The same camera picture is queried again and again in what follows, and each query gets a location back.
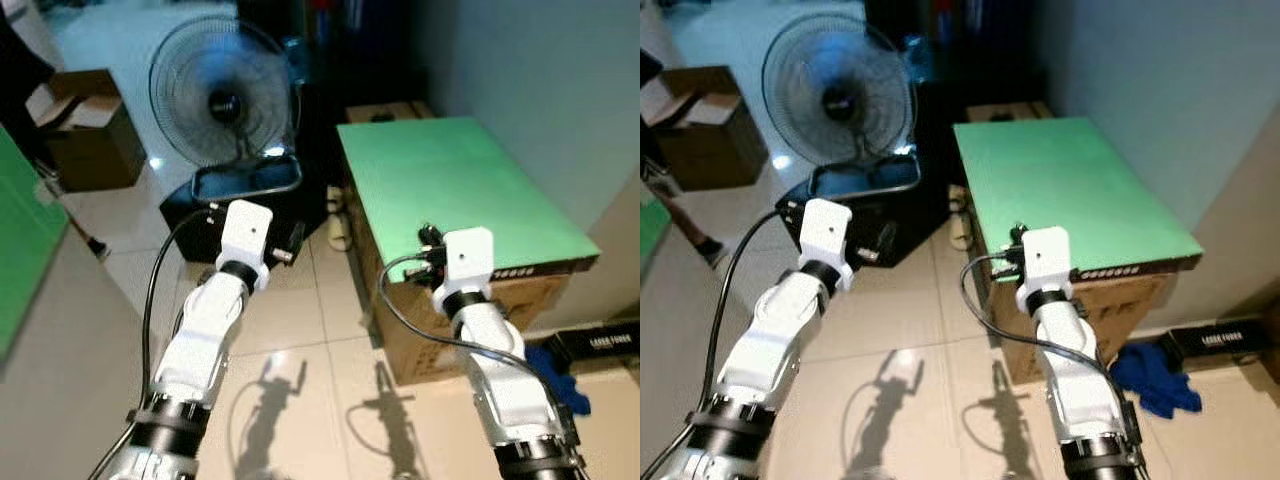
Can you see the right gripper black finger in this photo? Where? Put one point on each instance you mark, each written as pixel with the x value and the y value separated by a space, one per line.
pixel 1016 235
pixel 428 235

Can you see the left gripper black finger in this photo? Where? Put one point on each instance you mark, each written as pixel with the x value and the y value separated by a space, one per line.
pixel 297 240
pixel 887 240

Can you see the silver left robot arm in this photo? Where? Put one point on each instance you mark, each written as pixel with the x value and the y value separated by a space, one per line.
pixel 780 340
pixel 205 330

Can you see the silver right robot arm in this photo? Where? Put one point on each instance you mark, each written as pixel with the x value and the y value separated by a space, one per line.
pixel 1075 370
pixel 500 370

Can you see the black storage box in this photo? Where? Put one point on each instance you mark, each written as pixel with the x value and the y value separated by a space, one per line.
pixel 920 215
pixel 310 215

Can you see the white power strip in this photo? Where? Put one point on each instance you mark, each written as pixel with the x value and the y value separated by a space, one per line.
pixel 338 225
pixel 958 225

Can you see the green board table top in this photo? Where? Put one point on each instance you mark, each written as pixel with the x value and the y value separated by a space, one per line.
pixel 1060 180
pixel 450 180

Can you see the grey rimmed blue basin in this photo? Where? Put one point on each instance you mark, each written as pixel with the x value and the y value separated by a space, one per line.
pixel 865 180
pixel 245 180

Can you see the large printed cardboard box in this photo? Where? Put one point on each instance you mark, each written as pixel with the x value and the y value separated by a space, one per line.
pixel 1130 310
pixel 530 300

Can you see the flat light cardboard box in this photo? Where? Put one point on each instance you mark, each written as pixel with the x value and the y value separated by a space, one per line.
pixel 1010 110
pixel 390 110

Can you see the person with black shoes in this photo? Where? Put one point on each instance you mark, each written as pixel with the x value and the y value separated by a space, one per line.
pixel 712 250
pixel 15 90

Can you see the blue cloth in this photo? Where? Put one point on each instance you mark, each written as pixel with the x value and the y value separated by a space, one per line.
pixel 1155 380
pixel 560 380

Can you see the black cabinet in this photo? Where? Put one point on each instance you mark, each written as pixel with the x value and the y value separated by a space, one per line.
pixel 380 60
pixel 1000 60

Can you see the open brown cardboard box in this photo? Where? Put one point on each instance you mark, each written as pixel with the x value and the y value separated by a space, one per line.
pixel 95 160
pixel 715 155

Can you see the black box with white lettering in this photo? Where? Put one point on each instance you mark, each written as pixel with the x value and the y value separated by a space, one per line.
pixel 1215 342
pixel 600 342

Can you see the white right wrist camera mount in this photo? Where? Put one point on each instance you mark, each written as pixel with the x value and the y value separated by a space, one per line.
pixel 1045 255
pixel 468 255

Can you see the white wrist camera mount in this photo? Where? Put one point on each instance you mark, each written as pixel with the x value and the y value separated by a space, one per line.
pixel 468 255
pixel 245 230
pixel 827 230
pixel 1045 255

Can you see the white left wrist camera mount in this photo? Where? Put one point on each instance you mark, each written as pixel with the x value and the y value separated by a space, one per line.
pixel 827 230
pixel 245 230

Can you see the black pedestal fan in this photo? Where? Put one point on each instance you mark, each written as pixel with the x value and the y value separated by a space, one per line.
pixel 840 100
pixel 225 105

